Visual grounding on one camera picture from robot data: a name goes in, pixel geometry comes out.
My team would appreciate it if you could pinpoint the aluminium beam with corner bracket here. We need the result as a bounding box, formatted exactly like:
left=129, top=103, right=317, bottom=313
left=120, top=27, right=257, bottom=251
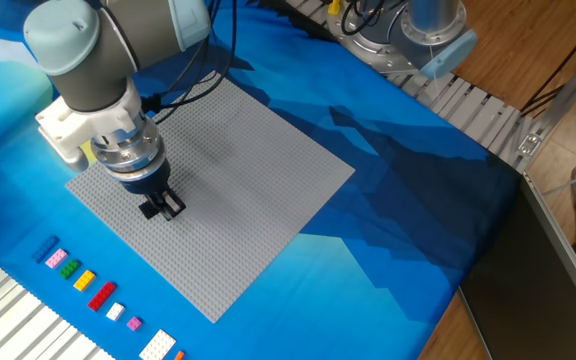
left=515, top=32, right=576, bottom=174

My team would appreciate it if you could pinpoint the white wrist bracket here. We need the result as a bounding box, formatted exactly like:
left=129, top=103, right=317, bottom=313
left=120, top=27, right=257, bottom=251
left=34, top=79, right=149, bottom=174

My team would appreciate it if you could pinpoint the yellow Lego brick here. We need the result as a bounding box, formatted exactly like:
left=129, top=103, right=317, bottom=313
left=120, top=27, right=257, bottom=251
left=72, top=269, right=97, bottom=293

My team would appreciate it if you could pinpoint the large white Lego plate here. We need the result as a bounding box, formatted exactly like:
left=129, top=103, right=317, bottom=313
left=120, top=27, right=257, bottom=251
left=138, top=328, right=178, bottom=360

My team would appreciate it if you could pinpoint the large grey Lego baseplate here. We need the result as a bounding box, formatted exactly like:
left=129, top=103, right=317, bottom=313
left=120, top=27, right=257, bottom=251
left=65, top=72, right=356, bottom=324

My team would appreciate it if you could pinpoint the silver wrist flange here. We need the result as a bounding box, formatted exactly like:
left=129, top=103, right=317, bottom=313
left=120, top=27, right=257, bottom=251
left=90, top=117, right=165, bottom=182

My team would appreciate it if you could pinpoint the pink Lego brick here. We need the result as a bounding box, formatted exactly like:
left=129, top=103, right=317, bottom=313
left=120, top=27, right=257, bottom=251
left=44, top=247, right=69, bottom=270

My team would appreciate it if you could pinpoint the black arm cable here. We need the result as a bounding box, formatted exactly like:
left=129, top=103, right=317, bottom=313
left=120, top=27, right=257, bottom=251
left=140, top=0, right=239, bottom=126

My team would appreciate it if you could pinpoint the blue mountain print cloth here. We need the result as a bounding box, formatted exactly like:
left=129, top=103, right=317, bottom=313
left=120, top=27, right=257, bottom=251
left=0, top=0, right=522, bottom=360

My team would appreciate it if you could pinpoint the blue Lego brick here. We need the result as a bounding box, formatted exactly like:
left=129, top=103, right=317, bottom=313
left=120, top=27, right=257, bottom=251
left=31, top=234, right=61, bottom=265

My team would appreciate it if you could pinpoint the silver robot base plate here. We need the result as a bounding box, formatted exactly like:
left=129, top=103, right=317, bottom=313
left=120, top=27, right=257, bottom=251
left=326, top=4, right=422, bottom=76

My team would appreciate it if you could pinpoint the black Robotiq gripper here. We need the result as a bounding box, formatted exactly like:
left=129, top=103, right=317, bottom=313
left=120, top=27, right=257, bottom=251
left=117, top=158, right=188, bottom=223

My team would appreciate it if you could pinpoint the black looped cable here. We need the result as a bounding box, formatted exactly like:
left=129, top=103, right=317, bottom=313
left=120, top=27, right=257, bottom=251
left=340, top=0, right=387, bottom=37

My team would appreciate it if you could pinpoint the small white Lego brick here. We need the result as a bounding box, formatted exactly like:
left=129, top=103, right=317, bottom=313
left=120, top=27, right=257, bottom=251
left=105, top=301, right=126, bottom=322

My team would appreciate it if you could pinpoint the black floor cable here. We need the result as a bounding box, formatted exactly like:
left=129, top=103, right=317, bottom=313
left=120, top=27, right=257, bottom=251
left=519, top=9, right=576, bottom=116

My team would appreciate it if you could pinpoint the red Lego brick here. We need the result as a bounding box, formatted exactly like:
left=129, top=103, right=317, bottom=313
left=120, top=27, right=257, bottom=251
left=86, top=280, right=118, bottom=313

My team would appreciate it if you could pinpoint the green Lego brick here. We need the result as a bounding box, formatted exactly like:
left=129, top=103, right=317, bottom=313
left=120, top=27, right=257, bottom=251
left=58, top=258, right=82, bottom=281

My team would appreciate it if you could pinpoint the dark panel with metal frame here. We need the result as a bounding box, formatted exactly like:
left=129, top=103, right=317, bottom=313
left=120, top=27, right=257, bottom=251
left=457, top=171, right=576, bottom=360

